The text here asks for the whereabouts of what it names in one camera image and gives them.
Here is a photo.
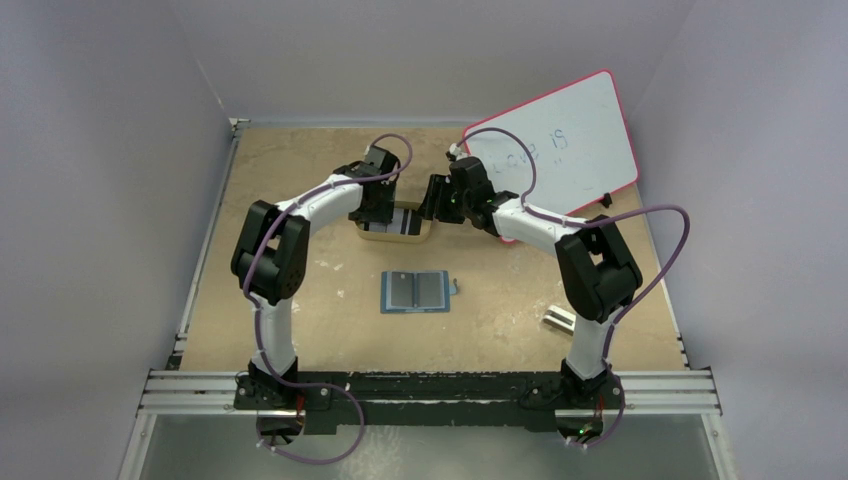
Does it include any tan oval tray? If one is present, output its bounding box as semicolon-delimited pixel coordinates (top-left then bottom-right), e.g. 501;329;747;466
356;201;432;244

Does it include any credit cards stack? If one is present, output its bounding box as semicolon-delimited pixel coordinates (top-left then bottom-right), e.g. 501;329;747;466
361;208;424;236

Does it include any white grey credit card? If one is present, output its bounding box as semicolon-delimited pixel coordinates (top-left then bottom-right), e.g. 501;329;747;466
387;271;415;310

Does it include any blue card holder wallet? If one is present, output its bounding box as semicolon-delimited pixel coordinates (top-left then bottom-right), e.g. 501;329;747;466
380;270;458;314

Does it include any grey striped credit card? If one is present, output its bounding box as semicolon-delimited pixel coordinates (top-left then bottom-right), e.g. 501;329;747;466
416;272;444;309

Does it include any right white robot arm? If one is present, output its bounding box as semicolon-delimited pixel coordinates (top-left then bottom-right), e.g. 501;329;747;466
418;157;643;407

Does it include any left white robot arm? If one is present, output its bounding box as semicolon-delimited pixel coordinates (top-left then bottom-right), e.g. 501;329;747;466
231;145;409;409

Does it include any pink framed whiteboard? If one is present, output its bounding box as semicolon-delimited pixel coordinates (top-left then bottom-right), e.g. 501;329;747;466
462;70;640;215

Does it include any white black eraser block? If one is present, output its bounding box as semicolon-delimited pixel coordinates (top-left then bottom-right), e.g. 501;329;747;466
542;305;576;336

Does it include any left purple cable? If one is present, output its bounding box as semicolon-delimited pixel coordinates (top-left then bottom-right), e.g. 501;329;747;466
241;133;415;466

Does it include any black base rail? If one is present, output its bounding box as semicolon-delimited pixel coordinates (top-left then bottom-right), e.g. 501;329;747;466
233;371;624;436

